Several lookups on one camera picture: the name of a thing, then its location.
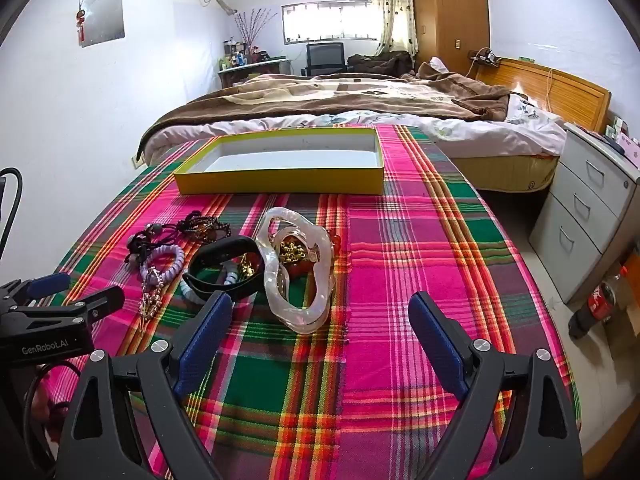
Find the red hanging ornament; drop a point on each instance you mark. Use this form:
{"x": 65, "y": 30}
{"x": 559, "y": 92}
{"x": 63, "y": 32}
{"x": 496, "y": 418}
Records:
{"x": 80, "y": 22}

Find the group of bottles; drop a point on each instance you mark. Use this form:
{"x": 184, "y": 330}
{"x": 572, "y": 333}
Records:
{"x": 237, "y": 57}

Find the window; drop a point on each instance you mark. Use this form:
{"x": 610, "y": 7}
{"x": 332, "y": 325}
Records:
{"x": 325, "y": 21}

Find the power strip with chargers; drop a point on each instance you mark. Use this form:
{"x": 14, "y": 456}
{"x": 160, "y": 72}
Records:
{"x": 484, "y": 56}

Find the boxes on cabinet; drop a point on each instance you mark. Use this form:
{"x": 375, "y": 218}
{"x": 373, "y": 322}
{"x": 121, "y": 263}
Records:
{"x": 622, "y": 135}

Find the brown blanket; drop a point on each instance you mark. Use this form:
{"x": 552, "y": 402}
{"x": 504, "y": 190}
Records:
{"x": 310, "y": 92}

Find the wall socket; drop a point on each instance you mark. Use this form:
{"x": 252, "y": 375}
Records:
{"x": 138, "y": 160}

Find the black wristband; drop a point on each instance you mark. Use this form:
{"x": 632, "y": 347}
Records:
{"x": 225, "y": 248}

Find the small gold ornament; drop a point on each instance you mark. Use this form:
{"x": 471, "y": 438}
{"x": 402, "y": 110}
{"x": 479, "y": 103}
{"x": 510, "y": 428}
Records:
{"x": 246, "y": 266}

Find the grey drawer cabinet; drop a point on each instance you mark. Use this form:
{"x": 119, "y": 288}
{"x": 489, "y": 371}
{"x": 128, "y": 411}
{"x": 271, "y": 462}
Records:
{"x": 575, "y": 210}

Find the dried branch decoration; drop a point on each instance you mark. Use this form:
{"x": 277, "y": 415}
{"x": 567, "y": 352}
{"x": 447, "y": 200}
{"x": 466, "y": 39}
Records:
{"x": 252, "y": 27}

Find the wooden headboard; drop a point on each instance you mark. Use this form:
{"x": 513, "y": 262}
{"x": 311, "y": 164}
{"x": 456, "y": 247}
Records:
{"x": 575, "y": 92}

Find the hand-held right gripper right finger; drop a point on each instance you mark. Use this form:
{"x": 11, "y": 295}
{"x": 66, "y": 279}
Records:
{"x": 440, "y": 341}

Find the side desk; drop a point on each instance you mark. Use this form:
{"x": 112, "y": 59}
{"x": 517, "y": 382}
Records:
{"x": 250, "y": 72}

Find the pearly white hair claw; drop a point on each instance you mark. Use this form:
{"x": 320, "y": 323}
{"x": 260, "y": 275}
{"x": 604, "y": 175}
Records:
{"x": 300, "y": 319}

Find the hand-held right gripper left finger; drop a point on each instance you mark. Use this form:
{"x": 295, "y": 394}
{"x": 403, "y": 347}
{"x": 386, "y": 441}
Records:
{"x": 205, "y": 332}

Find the yellow cardboard box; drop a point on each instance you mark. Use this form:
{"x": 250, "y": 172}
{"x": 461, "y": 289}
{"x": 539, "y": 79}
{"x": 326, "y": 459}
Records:
{"x": 280, "y": 182}

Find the cola bottle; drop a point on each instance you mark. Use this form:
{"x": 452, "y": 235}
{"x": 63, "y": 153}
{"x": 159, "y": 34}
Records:
{"x": 597, "y": 302}

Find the bed base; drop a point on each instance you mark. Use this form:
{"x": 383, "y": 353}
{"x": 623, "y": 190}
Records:
{"x": 505, "y": 175}

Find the black television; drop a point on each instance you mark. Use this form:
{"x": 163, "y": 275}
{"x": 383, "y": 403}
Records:
{"x": 326, "y": 56}

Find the pink green plaid tablecloth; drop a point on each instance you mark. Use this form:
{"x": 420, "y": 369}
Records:
{"x": 400, "y": 260}

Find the dark cloth pile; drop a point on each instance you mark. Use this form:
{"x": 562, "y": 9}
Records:
{"x": 375, "y": 62}

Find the bed with brown blanket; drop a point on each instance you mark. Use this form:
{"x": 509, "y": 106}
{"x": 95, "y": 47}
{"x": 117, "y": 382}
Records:
{"x": 500, "y": 132}

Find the silver wall sheet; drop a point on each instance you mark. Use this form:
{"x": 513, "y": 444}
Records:
{"x": 102, "y": 20}

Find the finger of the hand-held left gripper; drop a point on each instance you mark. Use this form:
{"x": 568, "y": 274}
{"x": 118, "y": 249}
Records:
{"x": 47, "y": 285}
{"x": 102, "y": 300}

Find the gold tassel hairpin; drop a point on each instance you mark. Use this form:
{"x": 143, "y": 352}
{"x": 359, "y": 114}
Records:
{"x": 150, "y": 300}

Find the patterned curtain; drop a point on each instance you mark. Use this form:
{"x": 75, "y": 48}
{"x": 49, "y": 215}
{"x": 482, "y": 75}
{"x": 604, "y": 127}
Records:
{"x": 395, "y": 15}

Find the wooden wardrobe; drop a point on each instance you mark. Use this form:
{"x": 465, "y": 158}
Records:
{"x": 450, "y": 10}

